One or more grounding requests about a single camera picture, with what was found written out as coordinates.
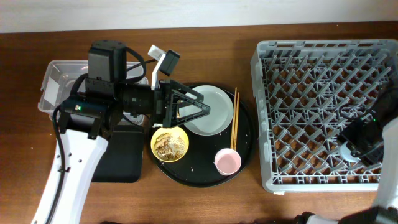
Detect blue cup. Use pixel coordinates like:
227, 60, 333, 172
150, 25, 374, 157
338, 142, 361, 162

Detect yellow bowl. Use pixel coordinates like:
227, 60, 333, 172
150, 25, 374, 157
150, 127, 189, 162

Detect pale green plate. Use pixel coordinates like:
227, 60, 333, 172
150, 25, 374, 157
184, 85, 233, 136

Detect food scraps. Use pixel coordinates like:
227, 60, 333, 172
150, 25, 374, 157
154, 133, 187, 161

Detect pink cup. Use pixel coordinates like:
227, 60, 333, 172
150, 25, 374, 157
214, 148, 242, 175

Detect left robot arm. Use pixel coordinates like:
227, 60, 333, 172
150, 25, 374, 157
32, 40, 210, 223

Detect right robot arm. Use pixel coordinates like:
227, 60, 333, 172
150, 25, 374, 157
293, 79, 397, 224

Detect grey dishwasher rack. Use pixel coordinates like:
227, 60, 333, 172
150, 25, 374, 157
251, 39, 397, 194

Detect round black tray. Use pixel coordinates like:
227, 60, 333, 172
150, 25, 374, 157
147, 97, 257, 187

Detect black rectangular tray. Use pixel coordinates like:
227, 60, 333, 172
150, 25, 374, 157
92, 125, 145, 183

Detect clear plastic bin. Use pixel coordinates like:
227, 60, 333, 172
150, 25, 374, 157
38, 60, 145, 125

